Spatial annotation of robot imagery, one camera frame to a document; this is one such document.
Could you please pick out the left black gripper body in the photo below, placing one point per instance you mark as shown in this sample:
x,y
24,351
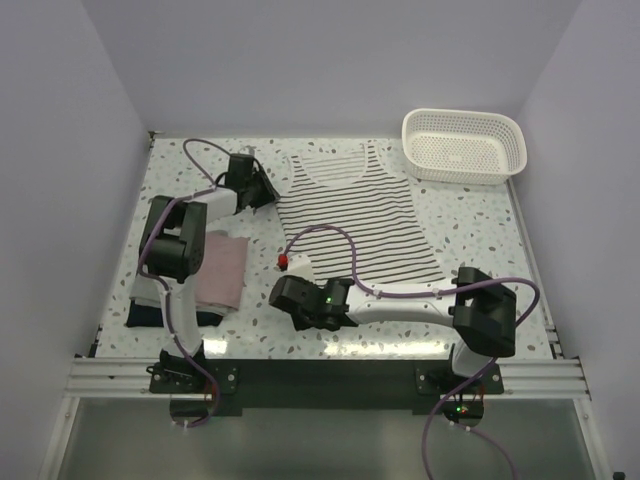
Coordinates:
x,y
254,187

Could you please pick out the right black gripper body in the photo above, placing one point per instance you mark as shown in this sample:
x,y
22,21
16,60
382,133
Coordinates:
x,y
303,322

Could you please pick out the black white striped tank top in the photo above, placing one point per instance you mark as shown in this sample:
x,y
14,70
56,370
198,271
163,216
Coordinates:
x,y
355,193

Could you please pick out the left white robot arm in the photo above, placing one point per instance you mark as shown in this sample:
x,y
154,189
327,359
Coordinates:
x,y
172,251

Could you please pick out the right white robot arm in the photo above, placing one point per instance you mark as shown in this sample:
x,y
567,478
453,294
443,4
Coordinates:
x,y
482,312

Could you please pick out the grey folded tank top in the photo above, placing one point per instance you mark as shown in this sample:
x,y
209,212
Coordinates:
x,y
144,291

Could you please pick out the navy folded tank top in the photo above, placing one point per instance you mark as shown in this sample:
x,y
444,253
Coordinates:
x,y
142,316

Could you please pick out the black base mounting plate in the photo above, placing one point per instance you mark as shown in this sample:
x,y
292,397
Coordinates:
x,y
228,387

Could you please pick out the white plastic basket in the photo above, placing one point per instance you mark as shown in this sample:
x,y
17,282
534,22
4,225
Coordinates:
x,y
462,147

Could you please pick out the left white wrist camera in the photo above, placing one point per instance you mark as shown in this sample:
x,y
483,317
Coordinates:
x,y
250,150

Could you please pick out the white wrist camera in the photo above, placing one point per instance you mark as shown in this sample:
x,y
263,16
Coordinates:
x,y
250,150
298,265

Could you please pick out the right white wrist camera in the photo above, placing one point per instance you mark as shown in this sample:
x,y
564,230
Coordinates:
x,y
298,265

